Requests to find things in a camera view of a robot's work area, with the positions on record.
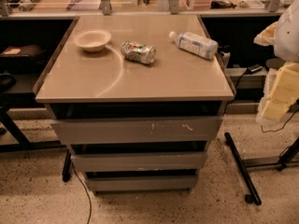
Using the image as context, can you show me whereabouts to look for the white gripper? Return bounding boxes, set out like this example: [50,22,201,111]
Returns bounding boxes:
[253,21,299,125]

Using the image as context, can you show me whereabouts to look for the grey drawer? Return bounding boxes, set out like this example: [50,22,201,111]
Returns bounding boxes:
[51,116,222,145]
[85,175,198,192]
[71,152,207,172]

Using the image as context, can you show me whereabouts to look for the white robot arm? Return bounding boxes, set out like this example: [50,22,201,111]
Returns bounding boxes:
[253,0,299,125]

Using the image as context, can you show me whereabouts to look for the grey top drawer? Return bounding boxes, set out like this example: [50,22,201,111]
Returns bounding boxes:
[51,116,222,145]

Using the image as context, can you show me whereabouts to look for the grey drawer cabinet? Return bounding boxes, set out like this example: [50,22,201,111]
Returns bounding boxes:
[34,15,235,181]

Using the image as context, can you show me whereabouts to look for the grey bottom drawer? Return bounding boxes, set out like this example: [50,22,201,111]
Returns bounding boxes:
[85,175,198,192]

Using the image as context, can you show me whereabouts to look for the black power adapter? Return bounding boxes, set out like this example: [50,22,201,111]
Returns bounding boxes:
[246,64,263,75]

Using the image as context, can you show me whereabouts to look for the small white bottle black cap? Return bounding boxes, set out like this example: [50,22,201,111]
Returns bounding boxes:
[220,45,231,66]

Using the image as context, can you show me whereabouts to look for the clear plastic water bottle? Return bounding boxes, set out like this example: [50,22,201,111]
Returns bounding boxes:
[169,31,219,60]

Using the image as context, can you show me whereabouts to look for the black metal stand leg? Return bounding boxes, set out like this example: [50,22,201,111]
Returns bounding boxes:
[224,133,262,205]

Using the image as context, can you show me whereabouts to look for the crushed silver soda can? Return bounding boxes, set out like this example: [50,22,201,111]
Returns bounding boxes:
[121,41,156,65]

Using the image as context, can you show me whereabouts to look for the white paper bowl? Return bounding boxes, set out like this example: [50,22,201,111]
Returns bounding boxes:
[74,29,112,52]

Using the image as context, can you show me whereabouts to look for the black left table leg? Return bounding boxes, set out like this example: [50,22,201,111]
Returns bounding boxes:
[0,106,63,152]

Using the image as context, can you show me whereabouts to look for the black cable right side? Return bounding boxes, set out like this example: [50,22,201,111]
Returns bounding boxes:
[260,107,299,134]

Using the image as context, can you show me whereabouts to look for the black floor cable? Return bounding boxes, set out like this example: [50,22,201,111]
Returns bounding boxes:
[70,163,93,224]

